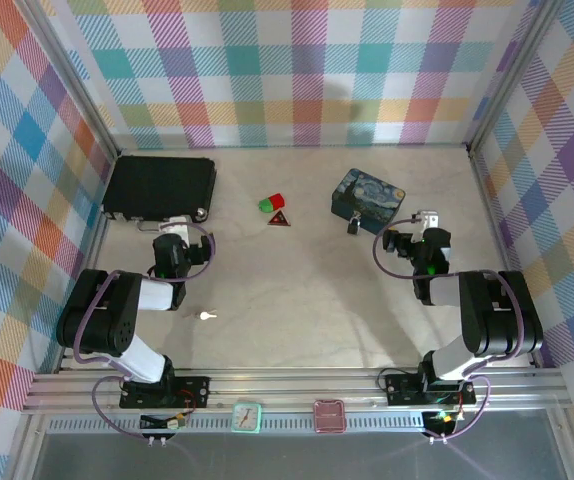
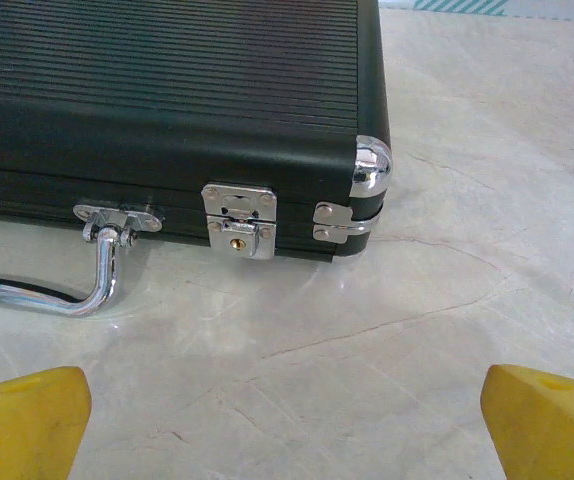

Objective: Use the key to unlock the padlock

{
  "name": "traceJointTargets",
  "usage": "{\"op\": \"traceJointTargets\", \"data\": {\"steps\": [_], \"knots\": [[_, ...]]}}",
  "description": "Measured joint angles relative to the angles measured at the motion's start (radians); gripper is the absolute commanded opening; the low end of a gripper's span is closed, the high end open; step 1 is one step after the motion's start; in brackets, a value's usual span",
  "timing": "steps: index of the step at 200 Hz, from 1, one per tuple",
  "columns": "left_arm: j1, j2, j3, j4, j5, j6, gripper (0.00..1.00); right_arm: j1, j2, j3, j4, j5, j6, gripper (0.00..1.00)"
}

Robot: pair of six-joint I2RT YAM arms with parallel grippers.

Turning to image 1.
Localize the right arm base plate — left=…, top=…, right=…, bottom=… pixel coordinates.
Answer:
left=384, top=372, right=477, bottom=407

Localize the aluminium mounting rail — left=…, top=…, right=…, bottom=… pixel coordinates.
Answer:
left=20, top=369, right=568, bottom=416

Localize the pink square timer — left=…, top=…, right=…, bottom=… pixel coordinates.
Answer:
left=313, top=398, right=347, bottom=434

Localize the black carrying case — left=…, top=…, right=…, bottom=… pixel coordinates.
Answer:
left=100, top=155, right=217, bottom=234

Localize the perforated metal cable tray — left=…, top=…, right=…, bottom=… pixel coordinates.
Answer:
left=46, top=413, right=468, bottom=435

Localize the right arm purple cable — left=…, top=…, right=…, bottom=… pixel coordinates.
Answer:
left=372, top=215, right=527, bottom=444

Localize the mint green clock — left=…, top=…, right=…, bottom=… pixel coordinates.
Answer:
left=230, top=401, right=263, bottom=435

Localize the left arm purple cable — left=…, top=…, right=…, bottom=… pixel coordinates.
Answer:
left=71, top=221, right=217, bottom=444

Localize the red green toy block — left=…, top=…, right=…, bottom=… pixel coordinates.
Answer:
left=258, top=191, right=286, bottom=212

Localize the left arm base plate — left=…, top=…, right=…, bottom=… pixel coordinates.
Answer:
left=119, top=374, right=212, bottom=410

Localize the clear acrylic panel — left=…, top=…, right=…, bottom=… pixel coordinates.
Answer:
left=16, top=409, right=574, bottom=480

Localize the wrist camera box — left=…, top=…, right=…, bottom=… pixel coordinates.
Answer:
left=165, top=215, right=193, bottom=245
left=414, top=209, right=441, bottom=232

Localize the aluminium side rail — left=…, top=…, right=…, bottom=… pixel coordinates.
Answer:
left=55, top=149, right=121, bottom=375
left=468, top=145, right=543, bottom=371

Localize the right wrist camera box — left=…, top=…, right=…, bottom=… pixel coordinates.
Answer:
left=414, top=209, right=441, bottom=232

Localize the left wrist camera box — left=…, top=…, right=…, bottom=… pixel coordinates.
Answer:
left=165, top=215, right=193, bottom=245

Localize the aluminium rear rail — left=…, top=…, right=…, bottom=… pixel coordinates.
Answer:
left=116, top=143, right=471, bottom=151

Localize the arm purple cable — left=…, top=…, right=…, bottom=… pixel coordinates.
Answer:
left=372, top=215, right=527, bottom=444
left=71, top=221, right=217, bottom=444

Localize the aluminium frame post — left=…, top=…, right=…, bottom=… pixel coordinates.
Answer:
left=466, top=0, right=568, bottom=151
left=16, top=0, right=122, bottom=159

